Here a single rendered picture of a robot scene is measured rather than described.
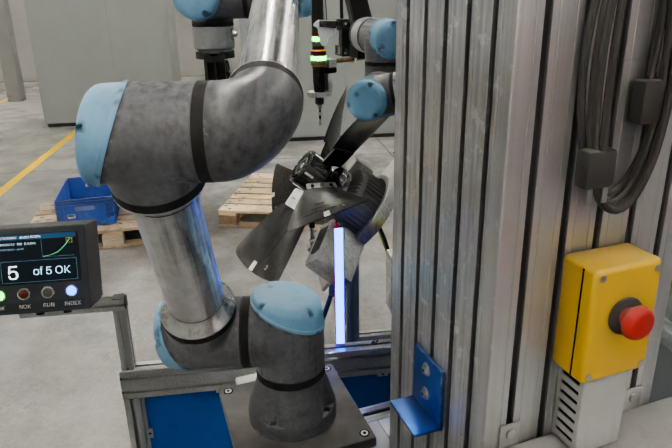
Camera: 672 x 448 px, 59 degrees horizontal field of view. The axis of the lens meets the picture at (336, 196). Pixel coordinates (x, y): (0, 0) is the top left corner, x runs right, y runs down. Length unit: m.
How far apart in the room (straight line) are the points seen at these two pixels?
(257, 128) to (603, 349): 0.43
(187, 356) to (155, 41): 7.93
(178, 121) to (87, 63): 8.35
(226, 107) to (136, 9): 8.16
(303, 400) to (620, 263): 0.56
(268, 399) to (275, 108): 0.53
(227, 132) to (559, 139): 0.34
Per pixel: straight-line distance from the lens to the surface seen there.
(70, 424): 2.95
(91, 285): 1.45
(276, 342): 0.96
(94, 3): 8.90
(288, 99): 0.69
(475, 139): 0.63
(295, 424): 1.03
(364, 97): 1.08
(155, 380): 1.60
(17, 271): 1.47
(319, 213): 1.56
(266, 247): 1.84
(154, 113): 0.66
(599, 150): 0.62
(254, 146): 0.65
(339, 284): 1.50
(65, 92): 9.13
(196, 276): 0.84
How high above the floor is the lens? 1.73
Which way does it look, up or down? 19 degrees down
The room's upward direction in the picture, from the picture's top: 1 degrees counter-clockwise
